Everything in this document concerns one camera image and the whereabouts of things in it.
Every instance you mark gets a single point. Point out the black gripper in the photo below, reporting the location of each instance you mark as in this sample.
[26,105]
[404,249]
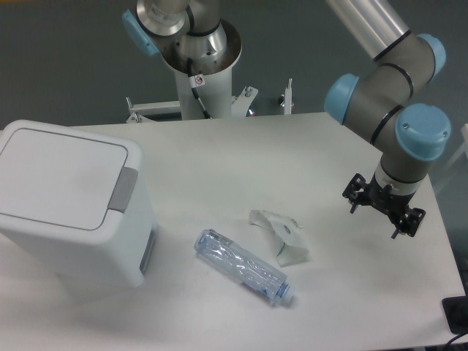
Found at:
[405,219]

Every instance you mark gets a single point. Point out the white push-lid trash can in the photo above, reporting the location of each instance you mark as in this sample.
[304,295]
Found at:
[77,201]

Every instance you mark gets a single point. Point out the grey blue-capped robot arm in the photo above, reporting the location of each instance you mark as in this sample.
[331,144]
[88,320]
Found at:
[377,108]

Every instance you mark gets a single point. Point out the crumpled white paper carton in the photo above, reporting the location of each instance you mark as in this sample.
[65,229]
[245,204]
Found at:
[289,246]

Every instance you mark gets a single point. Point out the black device at table edge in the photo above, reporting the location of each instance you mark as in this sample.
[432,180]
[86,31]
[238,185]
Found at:
[455,309]

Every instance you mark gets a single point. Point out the crushed clear plastic bottle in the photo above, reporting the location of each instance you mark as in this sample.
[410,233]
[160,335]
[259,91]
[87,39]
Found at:
[244,267]

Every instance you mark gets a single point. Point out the white frame at right edge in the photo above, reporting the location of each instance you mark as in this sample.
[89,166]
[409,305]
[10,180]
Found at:
[451,167]

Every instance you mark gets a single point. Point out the white metal base frame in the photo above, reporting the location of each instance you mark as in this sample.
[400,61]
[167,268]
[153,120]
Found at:
[239,107]

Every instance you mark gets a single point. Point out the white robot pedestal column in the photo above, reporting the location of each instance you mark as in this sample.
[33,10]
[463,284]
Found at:
[202,66]

